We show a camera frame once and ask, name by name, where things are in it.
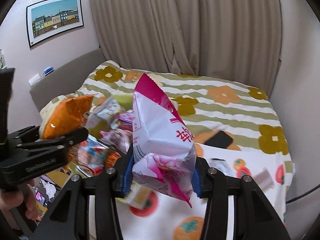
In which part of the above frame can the green cardboard box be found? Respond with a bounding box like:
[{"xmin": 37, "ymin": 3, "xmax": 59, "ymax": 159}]
[{"xmin": 68, "ymin": 94, "xmax": 133, "ymax": 177}]

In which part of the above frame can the grey bed headboard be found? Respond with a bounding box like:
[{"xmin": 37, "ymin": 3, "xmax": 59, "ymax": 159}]
[{"xmin": 30, "ymin": 48, "xmax": 106, "ymax": 111}]

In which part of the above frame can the floral striped green blanket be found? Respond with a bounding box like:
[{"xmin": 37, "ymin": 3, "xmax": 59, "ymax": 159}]
[{"xmin": 39, "ymin": 60, "xmax": 293, "ymax": 176}]

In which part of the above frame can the orange snack bag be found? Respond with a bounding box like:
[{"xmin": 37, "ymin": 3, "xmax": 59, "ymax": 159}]
[{"xmin": 39, "ymin": 95, "xmax": 93, "ymax": 140}]

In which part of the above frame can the framed houses picture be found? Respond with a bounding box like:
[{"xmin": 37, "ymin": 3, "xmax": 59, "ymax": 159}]
[{"xmin": 26, "ymin": 0, "xmax": 84, "ymax": 48}]

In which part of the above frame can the blue white object on headboard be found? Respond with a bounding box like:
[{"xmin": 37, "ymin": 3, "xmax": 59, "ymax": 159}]
[{"xmin": 43, "ymin": 67, "xmax": 54, "ymax": 76}]

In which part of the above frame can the black cable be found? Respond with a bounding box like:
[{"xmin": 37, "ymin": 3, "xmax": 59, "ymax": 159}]
[{"xmin": 285, "ymin": 189, "xmax": 320, "ymax": 204}]

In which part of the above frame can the black phone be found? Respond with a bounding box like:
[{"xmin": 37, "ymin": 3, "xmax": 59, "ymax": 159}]
[{"xmin": 204, "ymin": 131, "xmax": 233, "ymax": 149}]

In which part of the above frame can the pink white snack bag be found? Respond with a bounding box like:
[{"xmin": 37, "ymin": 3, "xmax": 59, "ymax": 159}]
[{"xmin": 132, "ymin": 74, "xmax": 197, "ymax": 204}]

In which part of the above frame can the person's left hand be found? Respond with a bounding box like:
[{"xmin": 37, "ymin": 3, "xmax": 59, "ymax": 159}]
[{"xmin": 1, "ymin": 188, "xmax": 38, "ymax": 222}]

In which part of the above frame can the beige curtain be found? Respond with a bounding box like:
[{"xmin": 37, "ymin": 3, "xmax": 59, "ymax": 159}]
[{"xmin": 90, "ymin": 0, "xmax": 282, "ymax": 94}]

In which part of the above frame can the white persimmon print tablecloth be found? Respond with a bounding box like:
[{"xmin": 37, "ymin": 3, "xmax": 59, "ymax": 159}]
[{"xmin": 116, "ymin": 144, "xmax": 293, "ymax": 239}]

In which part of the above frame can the colourful blue snack bag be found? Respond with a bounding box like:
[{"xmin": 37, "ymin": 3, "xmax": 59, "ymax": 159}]
[{"xmin": 76, "ymin": 141, "xmax": 107, "ymax": 177}]

